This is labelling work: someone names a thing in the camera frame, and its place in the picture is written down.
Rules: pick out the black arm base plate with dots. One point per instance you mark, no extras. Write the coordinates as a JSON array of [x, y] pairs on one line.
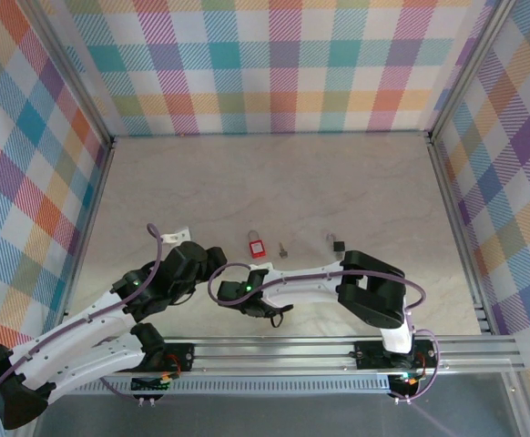
[[180, 359], [369, 357]]

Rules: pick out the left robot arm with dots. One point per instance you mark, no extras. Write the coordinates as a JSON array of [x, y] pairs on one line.
[[64, 337]]

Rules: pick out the aluminium back rail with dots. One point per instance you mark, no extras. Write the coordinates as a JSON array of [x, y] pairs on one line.
[[269, 134]]

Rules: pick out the black connector board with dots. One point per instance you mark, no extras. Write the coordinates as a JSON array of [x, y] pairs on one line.
[[149, 384], [406, 384]]

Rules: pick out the aluminium mounting rail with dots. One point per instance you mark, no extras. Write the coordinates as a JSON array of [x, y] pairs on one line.
[[269, 355]]

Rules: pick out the red padlock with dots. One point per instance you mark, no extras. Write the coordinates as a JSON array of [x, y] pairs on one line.
[[257, 249]]

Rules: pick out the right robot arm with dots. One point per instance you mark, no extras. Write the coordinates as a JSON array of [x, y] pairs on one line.
[[374, 291]]

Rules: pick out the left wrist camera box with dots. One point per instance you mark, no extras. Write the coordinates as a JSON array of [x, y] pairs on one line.
[[176, 236]]

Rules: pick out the aluminium frame post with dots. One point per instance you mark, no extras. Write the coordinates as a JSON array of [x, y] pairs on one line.
[[466, 68], [93, 109], [520, 405]]

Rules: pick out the aluminium side rail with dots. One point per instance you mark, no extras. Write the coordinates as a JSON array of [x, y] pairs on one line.
[[87, 236], [457, 227]]

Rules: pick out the grey shelf panel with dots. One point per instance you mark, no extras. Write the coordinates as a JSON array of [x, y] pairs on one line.
[[269, 419]]

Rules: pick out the black padlock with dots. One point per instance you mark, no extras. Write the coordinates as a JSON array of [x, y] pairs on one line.
[[339, 246]]

